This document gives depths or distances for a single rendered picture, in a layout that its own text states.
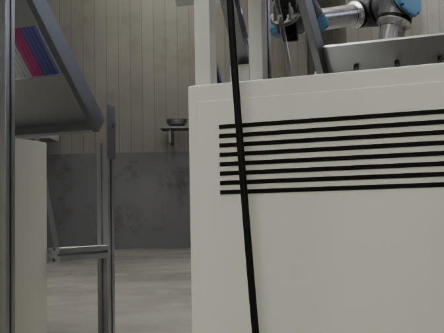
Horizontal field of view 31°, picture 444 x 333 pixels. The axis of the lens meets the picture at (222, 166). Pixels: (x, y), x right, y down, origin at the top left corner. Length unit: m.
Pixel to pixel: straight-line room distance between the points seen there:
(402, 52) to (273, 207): 0.94
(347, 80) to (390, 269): 0.31
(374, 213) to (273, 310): 0.23
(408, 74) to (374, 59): 0.90
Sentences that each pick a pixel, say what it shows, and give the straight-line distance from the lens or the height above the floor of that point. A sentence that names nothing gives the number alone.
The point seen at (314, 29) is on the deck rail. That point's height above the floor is 0.88.
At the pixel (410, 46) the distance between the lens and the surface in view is 2.16.
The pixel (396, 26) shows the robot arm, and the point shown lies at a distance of 2.79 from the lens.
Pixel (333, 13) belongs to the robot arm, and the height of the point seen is 1.08.
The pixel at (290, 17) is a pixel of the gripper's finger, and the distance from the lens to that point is 2.31.
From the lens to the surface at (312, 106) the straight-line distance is 1.32.
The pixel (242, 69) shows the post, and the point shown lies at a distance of 2.24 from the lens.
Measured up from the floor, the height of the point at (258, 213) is 0.39.
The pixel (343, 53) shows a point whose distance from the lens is 2.19.
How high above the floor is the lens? 0.38
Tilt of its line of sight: 4 degrees up
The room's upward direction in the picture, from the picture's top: 1 degrees counter-clockwise
